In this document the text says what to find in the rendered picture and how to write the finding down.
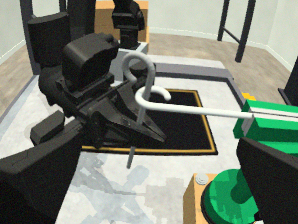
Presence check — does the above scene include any green bench vise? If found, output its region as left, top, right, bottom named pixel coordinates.
left=205, top=99, right=298, bottom=224

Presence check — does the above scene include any brown wooden block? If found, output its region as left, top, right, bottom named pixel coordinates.
left=183, top=173, right=218, bottom=224

